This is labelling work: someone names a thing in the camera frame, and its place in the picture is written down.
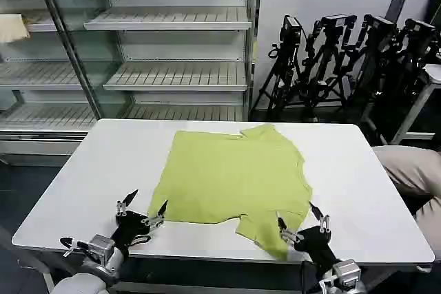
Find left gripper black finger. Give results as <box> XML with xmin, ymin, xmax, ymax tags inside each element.
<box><xmin>143</xmin><ymin>199</ymin><xmax>169</xmax><ymax>229</ymax></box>
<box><xmin>116</xmin><ymin>189</ymin><xmax>140</xmax><ymax>218</ymax></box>

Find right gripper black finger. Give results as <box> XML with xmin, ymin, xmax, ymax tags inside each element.
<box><xmin>276</xmin><ymin>217</ymin><xmax>305</xmax><ymax>243</ymax></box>
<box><xmin>308</xmin><ymin>201</ymin><xmax>331</xmax><ymax>233</ymax></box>

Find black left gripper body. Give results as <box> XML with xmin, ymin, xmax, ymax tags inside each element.
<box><xmin>110</xmin><ymin>209</ymin><xmax>153</xmax><ymax>258</ymax></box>

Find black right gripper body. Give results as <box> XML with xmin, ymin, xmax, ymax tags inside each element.
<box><xmin>292</xmin><ymin>226</ymin><xmax>340</xmax><ymax>271</ymax></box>

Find light green t-shirt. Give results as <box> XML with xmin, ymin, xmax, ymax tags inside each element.
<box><xmin>147</xmin><ymin>123</ymin><xmax>314</xmax><ymax>262</ymax></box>

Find person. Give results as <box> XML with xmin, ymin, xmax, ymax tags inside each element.
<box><xmin>373</xmin><ymin>145</ymin><xmax>441</xmax><ymax>237</ymax></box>

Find empty white display shelf unit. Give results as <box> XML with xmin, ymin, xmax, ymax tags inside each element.
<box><xmin>0</xmin><ymin>0</ymin><xmax>263</xmax><ymax>168</ymax></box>

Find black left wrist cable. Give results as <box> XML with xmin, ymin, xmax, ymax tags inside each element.
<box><xmin>127</xmin><ymin>234</ymin><xmax>153</xmax><ymax>246</ymax></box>

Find black tripod with camera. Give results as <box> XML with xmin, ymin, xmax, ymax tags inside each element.
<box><xmin>377</xmin><ymin>17</ymin><xmax>441</xmax><ymax>145</ymax></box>
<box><xmin>250</xmin><ymin>14</ymin><xmax>311</xmax><ymax>113</ymax></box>
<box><xmin>301</xmin><ymin>14</ymin><xmax>358</xmax><ymax>121</ymax></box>
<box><xmin>349</xmin><ymin>14</ymin><xmax>399</xmax><ymax>126</ymax></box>

